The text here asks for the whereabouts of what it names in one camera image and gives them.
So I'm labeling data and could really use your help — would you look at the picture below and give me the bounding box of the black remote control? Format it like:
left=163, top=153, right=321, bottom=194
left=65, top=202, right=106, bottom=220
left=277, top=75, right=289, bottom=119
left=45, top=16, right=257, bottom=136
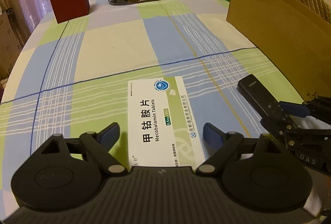
left=237, top=74, right=290, bottom=120

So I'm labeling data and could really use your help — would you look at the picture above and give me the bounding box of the white green Mecobalamin tablet box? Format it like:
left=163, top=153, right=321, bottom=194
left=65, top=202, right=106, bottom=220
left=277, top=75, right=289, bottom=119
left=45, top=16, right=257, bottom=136
left=127, top=76, right=205, bottom=170

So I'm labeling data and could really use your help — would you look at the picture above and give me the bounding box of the plaid tablecloth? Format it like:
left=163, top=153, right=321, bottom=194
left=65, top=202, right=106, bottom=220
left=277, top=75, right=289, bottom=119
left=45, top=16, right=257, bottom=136
left=1, top=0, right=302, bottom=218

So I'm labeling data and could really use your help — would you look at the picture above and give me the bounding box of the large brown cardboard box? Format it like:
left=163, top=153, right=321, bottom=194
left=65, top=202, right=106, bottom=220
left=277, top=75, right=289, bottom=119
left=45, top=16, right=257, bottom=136
left=227, top=0, right=330, bottom=100

